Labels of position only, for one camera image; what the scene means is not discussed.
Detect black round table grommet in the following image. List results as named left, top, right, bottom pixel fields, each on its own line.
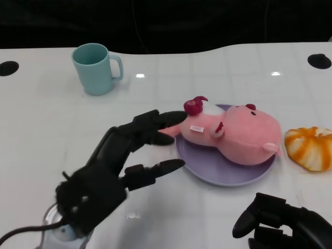
left=0, top=61, right=19, bottom=77
left=307, top=53, right=332, bottom=70

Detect lavender plastic plate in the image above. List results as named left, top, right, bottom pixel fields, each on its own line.
left=174, top=104, right=276, bottom=187

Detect pink plush beaver doll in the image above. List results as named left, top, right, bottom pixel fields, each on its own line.
left=158, top=95, right=284, bottom=165

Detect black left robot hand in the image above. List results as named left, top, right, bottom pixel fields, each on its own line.
left=56, top=109, right=188, bottom=238

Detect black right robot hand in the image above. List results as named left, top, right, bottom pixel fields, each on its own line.
left=232, top=192, right=332, bottom=249

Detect orange and white striped bun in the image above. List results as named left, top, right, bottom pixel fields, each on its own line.
left=284, top=126, right=332, bottom=172

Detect teal plastic mug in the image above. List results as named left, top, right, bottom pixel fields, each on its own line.
left=71, top=43, right=123, bottom=96

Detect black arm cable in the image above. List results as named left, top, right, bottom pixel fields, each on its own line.
left=0, top=217, right=68, bottom=249

